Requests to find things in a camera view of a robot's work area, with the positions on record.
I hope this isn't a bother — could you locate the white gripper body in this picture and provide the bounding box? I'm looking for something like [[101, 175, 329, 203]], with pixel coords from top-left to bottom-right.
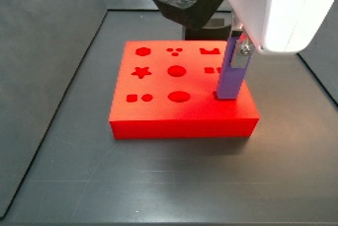
[[229, 0, 334, 54]]

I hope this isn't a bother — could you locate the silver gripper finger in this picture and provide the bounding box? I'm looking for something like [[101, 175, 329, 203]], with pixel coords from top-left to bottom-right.
[[232, 19, 254, 68]]

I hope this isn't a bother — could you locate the purple rectangular block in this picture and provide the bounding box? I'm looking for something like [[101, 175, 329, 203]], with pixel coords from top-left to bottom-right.
[[217, 37, 249, 100]]

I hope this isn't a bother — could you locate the black curved stand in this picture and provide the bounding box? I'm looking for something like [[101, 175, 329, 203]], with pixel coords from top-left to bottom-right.
[[184, 18, 232, 40]]

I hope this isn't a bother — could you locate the red shape-sorter block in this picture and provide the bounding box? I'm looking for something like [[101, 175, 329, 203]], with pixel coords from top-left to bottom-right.
[[109, 40, 260, 139]]

